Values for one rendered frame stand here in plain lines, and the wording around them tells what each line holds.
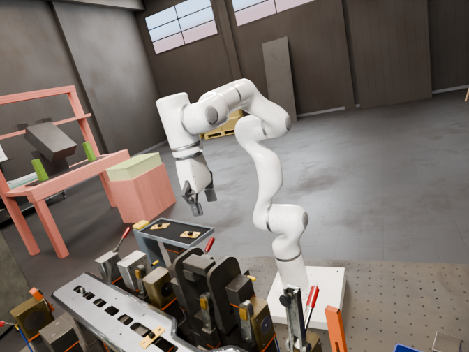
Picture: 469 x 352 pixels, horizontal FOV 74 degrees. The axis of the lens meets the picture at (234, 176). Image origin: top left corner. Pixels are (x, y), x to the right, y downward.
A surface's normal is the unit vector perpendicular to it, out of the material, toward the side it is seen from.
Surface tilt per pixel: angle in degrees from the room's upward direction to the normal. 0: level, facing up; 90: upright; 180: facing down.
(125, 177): 90
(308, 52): 90
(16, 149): 90
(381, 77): 90
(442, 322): 0
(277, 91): 76
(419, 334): 0
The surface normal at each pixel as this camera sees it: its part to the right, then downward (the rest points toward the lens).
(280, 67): -0.44, 0.14
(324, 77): -0.40, 0.36
